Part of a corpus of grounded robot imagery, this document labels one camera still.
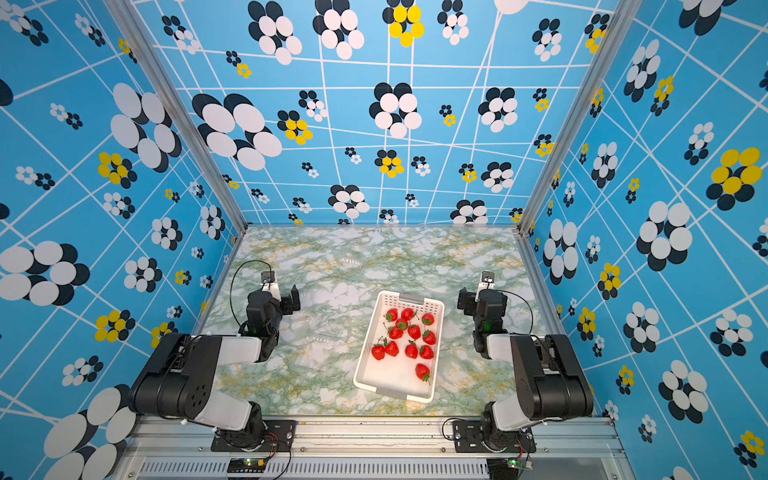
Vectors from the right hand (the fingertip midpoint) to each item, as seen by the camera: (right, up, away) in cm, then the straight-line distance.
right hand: (486, 289), depth 93 cm
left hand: (-64, +1, 0) cm, 64 cm away
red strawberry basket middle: (-23, -12, -4) cm, 26 cm away
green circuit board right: (0, -37, -25) cm, 45 cm away
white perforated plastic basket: (-27, -18, -6) cm, 33 cm away
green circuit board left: (-65, -41, -21) cm, 80 cm away
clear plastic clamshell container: (-53, -19, -5) cm, 57 cm away
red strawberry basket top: (-19, -9, -2) cm, 21 cm away
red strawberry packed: (-34, -17, -8) cm, 39 cm away
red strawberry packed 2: (-30, -16, -7) cm, 35 cm away
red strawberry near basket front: (-21, -21, -13) cm, 33 cm away
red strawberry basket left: (-29, -13, -5) cm, 32 cm away
